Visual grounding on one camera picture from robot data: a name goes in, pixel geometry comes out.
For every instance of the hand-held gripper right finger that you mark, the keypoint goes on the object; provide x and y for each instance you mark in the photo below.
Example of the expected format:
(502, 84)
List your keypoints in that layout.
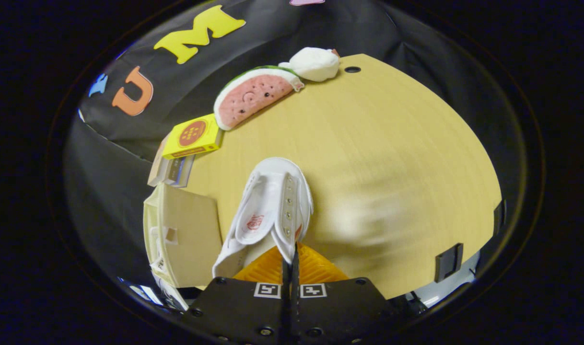
(340, 306)

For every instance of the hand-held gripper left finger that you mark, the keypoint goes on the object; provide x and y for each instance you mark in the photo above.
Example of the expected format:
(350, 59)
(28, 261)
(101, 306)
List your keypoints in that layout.
(244, 306)

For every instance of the cream storage box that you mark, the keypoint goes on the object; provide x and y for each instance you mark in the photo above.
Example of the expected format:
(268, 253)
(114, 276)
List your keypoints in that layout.
(191, 230)

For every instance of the blue book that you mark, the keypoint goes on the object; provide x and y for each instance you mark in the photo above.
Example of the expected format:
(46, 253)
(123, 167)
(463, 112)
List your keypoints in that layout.
(185, 171)

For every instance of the grey book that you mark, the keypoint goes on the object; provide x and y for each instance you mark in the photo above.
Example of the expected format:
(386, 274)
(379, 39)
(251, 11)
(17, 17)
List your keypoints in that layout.
(169, 172)

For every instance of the yellow book with red circle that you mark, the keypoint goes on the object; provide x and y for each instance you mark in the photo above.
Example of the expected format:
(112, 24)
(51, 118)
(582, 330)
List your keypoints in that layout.
(192, 136)

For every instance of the watermelon slice plush toy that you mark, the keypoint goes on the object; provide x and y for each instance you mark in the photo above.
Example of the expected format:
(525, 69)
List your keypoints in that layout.
(251, 96)

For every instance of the white round plush toy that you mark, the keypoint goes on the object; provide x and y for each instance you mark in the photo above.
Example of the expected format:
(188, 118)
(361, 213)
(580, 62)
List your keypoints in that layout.
(316, 63)

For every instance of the black table edge bracket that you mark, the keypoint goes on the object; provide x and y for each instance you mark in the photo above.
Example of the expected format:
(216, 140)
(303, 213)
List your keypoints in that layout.
(499, 216)
(448, 262)

